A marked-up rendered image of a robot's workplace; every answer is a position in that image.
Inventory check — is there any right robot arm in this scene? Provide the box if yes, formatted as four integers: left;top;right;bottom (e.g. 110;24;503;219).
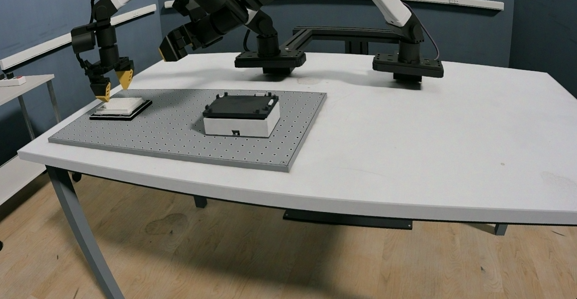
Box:
71;0;304;77

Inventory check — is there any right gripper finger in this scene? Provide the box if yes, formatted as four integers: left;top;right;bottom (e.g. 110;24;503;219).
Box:
115;69;133;89
96;82;110;102

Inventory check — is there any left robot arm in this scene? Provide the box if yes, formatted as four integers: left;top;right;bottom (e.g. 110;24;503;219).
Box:
172;0;443;71

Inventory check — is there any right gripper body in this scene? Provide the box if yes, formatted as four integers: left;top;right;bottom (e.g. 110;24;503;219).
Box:
89;44;134;96

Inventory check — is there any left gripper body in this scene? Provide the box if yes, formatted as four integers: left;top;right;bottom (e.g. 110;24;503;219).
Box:
159;13;226;62

